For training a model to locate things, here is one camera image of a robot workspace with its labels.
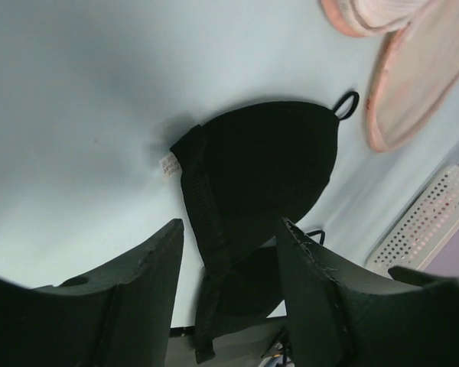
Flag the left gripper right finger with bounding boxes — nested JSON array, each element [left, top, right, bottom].
[[277, 219, 459, 366]]

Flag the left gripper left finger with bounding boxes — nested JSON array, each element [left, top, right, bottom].
[[0, 219, 184, 366]]

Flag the white plastic basket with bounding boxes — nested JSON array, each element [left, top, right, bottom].
[[364, 165, 459, 277]]

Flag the black bra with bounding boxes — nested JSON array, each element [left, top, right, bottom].
[[171, 91, 360, 364]]

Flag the pink patterned laundry bag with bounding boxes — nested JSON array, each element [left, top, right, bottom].
[[321, 1, 459, 152]]

